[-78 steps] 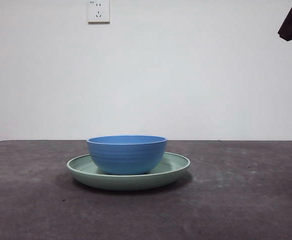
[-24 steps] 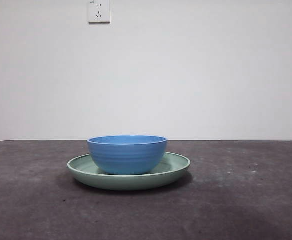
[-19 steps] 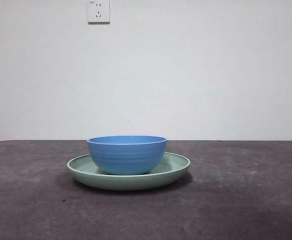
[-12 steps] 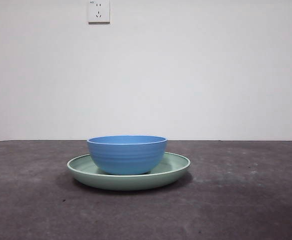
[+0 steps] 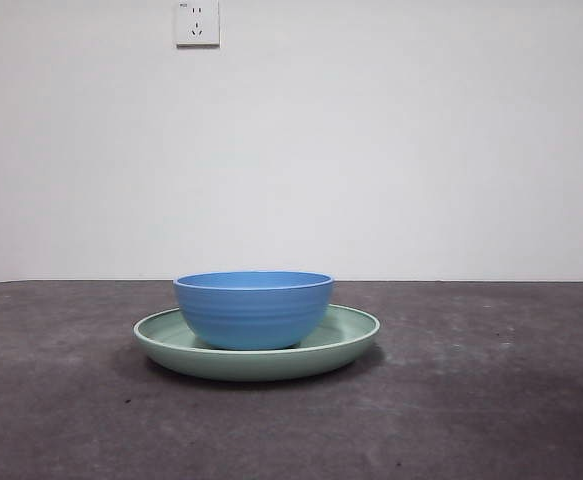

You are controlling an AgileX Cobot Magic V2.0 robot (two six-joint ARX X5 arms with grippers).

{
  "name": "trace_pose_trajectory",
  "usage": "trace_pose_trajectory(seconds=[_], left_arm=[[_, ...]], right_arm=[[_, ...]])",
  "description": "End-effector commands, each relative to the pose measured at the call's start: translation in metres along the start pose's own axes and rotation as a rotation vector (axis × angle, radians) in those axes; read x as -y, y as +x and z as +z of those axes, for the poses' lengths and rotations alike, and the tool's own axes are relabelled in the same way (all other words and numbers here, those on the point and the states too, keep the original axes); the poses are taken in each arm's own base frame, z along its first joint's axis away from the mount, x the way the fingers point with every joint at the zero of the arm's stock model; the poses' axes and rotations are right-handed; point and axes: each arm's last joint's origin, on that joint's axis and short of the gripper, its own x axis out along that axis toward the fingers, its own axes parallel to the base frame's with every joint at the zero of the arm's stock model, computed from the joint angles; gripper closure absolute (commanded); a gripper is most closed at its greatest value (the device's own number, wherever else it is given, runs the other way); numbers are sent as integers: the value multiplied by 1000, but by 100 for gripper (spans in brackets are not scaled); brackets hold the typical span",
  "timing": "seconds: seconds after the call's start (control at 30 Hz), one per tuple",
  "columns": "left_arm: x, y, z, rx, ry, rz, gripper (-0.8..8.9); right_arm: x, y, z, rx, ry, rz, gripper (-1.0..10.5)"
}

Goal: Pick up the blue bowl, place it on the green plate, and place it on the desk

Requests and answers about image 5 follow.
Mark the green round plate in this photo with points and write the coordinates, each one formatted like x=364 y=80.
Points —
x=256 y=365

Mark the white wall socket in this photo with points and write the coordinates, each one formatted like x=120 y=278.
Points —
x=198 y=32

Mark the blue ribbed bowl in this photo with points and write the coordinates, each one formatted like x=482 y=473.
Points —
x=253 y=315

